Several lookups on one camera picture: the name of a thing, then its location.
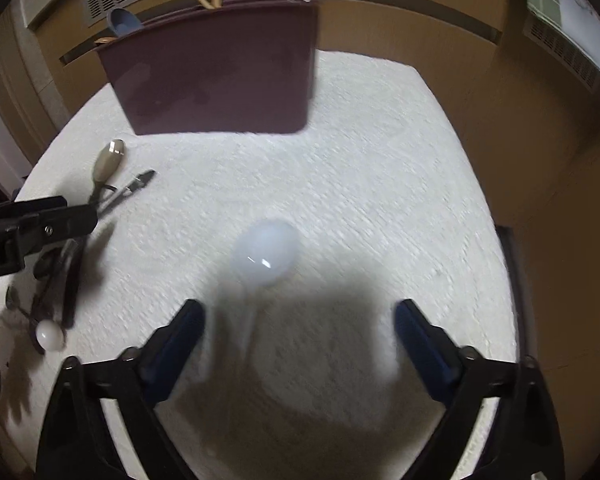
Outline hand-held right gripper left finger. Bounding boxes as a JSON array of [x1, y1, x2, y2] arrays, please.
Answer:
[[36, 299, 206, 480]]

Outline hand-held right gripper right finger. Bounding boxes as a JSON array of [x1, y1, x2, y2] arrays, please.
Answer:
[[394, 299, 566, 480]]

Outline green and white towel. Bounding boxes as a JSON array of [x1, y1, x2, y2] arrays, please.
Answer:
[[521, 0, 600, 86]]

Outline black utensil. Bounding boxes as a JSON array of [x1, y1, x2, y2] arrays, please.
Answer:
[[60, 237, 83, 330]]

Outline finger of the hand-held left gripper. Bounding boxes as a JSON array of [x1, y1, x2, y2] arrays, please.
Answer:
[[0, 196, 70, 223], [19, 204, 100, 256]]

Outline black metal tongs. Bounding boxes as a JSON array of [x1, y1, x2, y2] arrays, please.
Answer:
[[5, 170, 156, 321]]

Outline white ball-end utensil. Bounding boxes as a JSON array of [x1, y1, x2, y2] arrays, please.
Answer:
[[34, 138, 127, 352]]

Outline maroon plastic utensil box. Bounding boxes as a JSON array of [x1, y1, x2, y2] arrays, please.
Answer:
[[95, 0, 320, 136]]

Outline white textured tablecloth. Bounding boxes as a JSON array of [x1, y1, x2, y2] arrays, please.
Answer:
[[0, 50, 523, 480]]

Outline blue-grey plastic spoon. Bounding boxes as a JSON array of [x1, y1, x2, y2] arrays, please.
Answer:
[[105, 7, 143, 36]]

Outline white plastic spoon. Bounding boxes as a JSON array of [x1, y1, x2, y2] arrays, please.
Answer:
[[229, 217, 301, 366]]

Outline short grey vent grille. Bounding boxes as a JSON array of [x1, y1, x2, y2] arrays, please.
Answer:
[[522, 14, 600, 92]]

